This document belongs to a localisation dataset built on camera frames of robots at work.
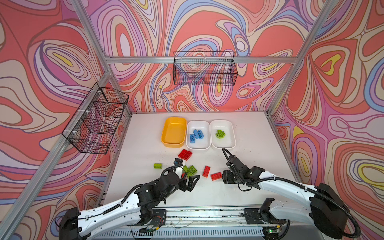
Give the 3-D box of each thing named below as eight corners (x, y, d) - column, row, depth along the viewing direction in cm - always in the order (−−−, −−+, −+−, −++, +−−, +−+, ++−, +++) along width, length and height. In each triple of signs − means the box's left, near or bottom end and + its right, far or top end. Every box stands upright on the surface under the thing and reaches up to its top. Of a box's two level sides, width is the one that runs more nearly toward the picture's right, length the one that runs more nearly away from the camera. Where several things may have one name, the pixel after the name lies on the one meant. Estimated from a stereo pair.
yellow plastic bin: (161, 148, 101) (160, 143, 96) (165, 121, 116) (164, 116, 112) (185, 148, 101) (185, 143, 96) (186, 121, 116) (186, 116, 112)
